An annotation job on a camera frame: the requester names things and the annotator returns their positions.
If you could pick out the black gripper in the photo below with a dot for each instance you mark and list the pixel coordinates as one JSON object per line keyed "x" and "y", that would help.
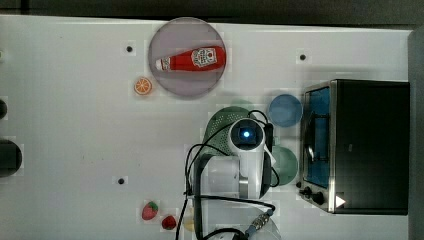
{"x": 269, "y": 137}

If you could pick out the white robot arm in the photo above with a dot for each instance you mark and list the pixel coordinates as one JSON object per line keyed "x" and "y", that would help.
{"x": 242, "y": 176}

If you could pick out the blue cup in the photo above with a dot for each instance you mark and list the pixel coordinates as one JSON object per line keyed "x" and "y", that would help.
{"x": 285, "y": 110}

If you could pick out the green mug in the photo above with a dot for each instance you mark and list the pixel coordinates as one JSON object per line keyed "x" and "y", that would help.
{"x": 285, "y": 166}

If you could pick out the toaster oven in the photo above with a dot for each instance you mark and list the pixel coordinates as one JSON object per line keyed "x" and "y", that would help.
{"x": 355, "y": 142}

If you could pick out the red ketchup bottle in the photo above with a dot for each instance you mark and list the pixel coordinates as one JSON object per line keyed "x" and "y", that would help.
{"x": 201, "y": 59}

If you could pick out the peeled banana toy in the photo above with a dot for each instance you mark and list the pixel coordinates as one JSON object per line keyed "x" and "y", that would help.
{"x": 188, "y": 219}

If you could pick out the grey round plate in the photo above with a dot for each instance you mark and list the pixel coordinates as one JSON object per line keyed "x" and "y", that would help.
{"x": 177, "y": 36}

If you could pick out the orange slice toy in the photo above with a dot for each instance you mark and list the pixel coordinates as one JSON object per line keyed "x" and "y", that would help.
{"x": 143, "y": 86}

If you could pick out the pink strawberry toy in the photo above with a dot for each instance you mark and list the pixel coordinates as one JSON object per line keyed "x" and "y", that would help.
{"x": 149, "y": 211}

